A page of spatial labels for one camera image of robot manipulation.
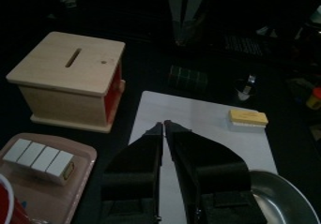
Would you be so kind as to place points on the grey ribbed panel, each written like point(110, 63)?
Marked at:
point(244, 45)

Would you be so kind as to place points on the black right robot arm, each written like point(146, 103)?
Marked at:
point(188, 12)

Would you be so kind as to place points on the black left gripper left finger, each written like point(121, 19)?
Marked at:
point(134, 177)

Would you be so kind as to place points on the yellow bottle with red cap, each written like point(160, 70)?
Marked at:
point(315, 99)

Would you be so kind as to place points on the wooden box with slot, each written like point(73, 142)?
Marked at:
point(63, 65)

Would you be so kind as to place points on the yellow rectangular block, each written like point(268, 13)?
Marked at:
point(249, 116)

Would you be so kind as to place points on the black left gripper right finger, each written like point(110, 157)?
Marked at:
point(213, 177)

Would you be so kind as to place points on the clear tray with pens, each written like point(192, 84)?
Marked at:
point(54, 199)

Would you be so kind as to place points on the round metal bowl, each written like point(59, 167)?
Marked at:
point(284, 202)

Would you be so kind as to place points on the red plastic cup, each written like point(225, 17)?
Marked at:
point(6, 202)

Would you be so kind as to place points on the dark green ribbed block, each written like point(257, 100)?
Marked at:
point(188, 77)

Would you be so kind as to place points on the white cutting board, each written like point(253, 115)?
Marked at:
point(201, 115)

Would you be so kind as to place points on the white segmented block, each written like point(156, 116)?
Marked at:
point(39, 159)

